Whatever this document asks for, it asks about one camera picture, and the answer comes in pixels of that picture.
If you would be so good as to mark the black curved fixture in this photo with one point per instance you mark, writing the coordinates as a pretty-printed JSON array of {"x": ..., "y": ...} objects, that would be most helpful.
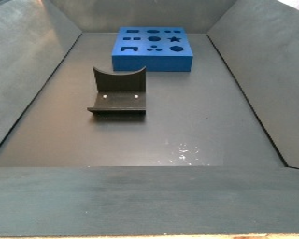
[{"x": 120, "y": 92}]

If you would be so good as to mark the blue shape sorter block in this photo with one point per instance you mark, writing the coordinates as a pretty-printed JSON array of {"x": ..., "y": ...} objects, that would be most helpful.
[{"x": 159, "y": 48}]

